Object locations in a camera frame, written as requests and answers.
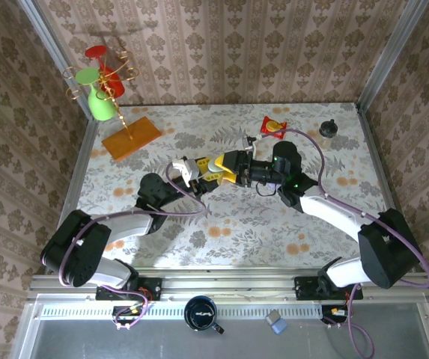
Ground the gold rack with wooden base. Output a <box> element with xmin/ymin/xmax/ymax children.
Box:
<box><xmin>62</xmin><ymin>31</ymin><xmax>162</xmax><ymax>162</ymax></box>

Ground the grey metal shelf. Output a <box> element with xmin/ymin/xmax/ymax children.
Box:
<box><xmin>11</xmin><ymin>293</ymin><xmax>429</xmax><ymax>359</ymax></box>

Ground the aluminium cross rail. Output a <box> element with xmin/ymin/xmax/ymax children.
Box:
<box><xmin>26</xmin><ymin>266</ymin><xmax>429</xmax><ymax>302</ymax></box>

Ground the aluminium side rail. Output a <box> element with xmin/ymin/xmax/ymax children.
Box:
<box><xmin>58</xmin><ymin>117</ymin><xmax>101</xmax><ymax>221</ymax></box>

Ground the clear bottle with black cap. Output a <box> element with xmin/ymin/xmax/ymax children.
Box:
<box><xmin>317</xmin><ymin>118</ymin><xmax>338</xmax><ymax>150</ymax></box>

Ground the small blue grey box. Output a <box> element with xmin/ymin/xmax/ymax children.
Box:
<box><xmin>265</xmin><ymin>309</ymin><xmax>289</xmax><ymax>334</ymax></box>

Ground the floral patterned tablecloth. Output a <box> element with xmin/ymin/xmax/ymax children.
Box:
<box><xmin>51</xmin><ymin>102</ymin><xmax>412</xmax><ymax>269</ymax></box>

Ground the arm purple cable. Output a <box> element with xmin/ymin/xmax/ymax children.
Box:
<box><xmin>59</xmin><ymin>163</ymin><xmax>210</xmax><ymax>331</ymax></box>
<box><xmin>253</xmin><ymin>129</ymin><xmax>429</xmax><ymax>359</ymax></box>

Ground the green plastic wine glass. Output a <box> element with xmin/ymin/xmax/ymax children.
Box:
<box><xmin>75</xmin><ymin>67</ymin><xmax>117</xmax><ymax>122</ymax></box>

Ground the slotted metal strip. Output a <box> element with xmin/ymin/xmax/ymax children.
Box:
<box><xmin>36</xmin><ymin>301</ymin><xmax>326</xmax><ymax>319</ymax></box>

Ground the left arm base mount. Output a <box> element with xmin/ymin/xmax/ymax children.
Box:
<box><xmin>94</xmin><ymin>277</ymin><xmax>162</xmax><ymax>302</ymax></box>

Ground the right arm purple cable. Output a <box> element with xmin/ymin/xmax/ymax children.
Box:
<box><xmin>253</xmin><ymin>129</ymin><xmax>429</xmax><ymax>359</ymax></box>

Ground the black connector box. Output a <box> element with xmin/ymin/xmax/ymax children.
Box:
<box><xmin>112</xmin><ymin>304</ymin><xmax>146</xmax><ymax>330</ymax></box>
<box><xmin>320</xmin><ymin>304</ymin><xmax>350</xmax><ymax>326</ymax></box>

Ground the black mug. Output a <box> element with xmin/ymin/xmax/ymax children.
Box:
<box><xmin>183</xmin><ymin>295</ymin><xmax>225</xmax><ymax>335</ymax></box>

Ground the red plastic wine glass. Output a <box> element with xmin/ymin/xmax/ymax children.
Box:
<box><xmin>85</xmin><ymin>44</ymin><xmax>126</xmax><ymax>100</ymax></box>

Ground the red snack packet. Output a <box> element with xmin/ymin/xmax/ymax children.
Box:
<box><xmin>261</xmin><ymin>115</ymin><xmax>287</xmax><ymax>138</ymax></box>

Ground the thin black wire loop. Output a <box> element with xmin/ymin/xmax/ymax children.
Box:
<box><xmin>255</xmin><ymin>182</ymin><xmax>279</xmax><ymax>197</ymax></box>

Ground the aluminium frame post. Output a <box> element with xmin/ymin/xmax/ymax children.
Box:
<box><xmin>355</xmin><ymin>0</ymin><xmax>429</xmax><ymax>111</ymax></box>
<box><xmin>16</xmin><ymin>0</ymin><xmax>101</xmax><ymax>124</ymax></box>

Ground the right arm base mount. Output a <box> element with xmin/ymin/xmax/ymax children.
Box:
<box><xmin>294</xmin><ymin>275</ymin><xmax>364</xmax><ymax>301</ymax></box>

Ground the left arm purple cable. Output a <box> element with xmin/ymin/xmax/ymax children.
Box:
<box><xmin>59</xmin><ymin>163</ymin><xmax>210</xmax><ymax>331</ymax></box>

